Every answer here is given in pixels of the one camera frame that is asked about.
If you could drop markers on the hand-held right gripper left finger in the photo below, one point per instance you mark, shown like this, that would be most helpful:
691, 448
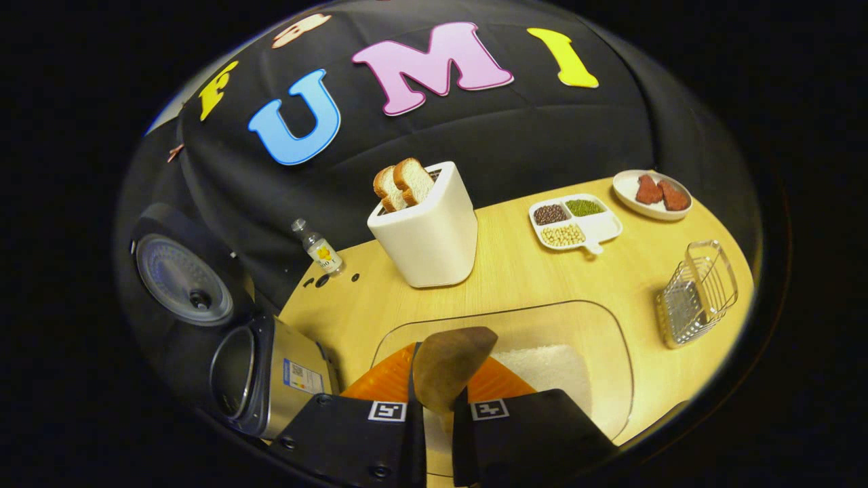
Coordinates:
352, 440

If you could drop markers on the dark grey rice cooker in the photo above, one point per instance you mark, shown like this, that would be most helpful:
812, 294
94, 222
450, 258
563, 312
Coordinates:
285, 352

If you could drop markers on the small clear bottle yellow label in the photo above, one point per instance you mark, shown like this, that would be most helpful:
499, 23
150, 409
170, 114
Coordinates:
324, 256

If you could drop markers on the black backdrop cloth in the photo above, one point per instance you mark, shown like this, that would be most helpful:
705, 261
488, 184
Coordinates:
508, 135

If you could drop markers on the green mung beans pile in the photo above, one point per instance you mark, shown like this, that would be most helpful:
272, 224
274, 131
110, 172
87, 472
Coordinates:
584, 207

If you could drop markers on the white round plate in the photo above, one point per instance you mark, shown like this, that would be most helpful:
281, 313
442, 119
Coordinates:
627, 190

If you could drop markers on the clear plastic rice container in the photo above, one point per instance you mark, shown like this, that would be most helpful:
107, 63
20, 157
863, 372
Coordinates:
542, 325

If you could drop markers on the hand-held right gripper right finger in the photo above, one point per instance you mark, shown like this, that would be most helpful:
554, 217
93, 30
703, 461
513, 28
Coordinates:
529, 440

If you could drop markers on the copper clip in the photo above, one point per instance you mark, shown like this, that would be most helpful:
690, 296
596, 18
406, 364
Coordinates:
175, 153

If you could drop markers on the white toaster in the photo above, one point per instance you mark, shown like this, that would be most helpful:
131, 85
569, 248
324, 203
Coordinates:
427, 244

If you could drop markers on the yellow soybeans pile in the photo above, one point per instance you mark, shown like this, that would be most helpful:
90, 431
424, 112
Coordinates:
563, 234

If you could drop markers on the wooden spoon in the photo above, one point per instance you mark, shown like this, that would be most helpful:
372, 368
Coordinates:
451, 366

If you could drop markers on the toasted bread slice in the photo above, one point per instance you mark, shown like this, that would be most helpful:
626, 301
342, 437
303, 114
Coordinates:
386, 186
413, 179

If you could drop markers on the white divided dish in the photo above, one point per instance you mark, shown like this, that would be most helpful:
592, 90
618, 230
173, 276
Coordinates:
600, 227

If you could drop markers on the dark red beans pile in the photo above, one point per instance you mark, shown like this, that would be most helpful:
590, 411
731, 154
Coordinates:
550, 214

